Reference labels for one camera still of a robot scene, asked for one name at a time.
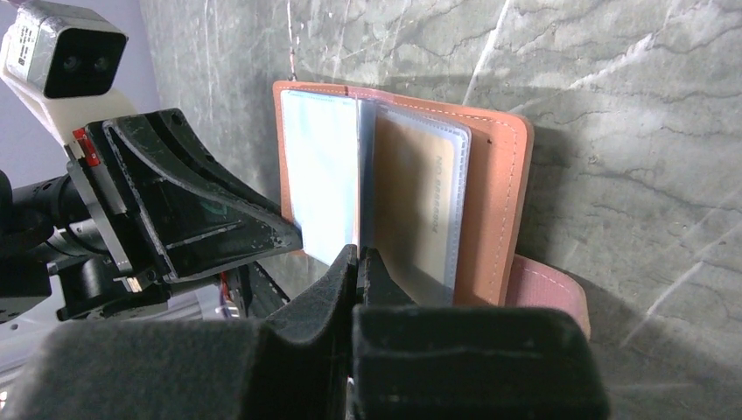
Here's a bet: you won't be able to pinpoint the gold credit card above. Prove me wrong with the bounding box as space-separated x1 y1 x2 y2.
374 113 455 305

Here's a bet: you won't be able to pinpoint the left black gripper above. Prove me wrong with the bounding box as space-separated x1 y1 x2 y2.
1 109 302 321

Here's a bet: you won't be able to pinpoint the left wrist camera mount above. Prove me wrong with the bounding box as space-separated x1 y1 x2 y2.
1 1 137 146

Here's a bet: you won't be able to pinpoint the brown leather card holder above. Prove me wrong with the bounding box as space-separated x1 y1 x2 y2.
273 81 591 333

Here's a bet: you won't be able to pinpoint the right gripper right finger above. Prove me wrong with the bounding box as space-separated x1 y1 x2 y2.
350 248 611 419

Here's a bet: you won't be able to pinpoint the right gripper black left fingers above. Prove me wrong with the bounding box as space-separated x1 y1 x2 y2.
1 245 359 419

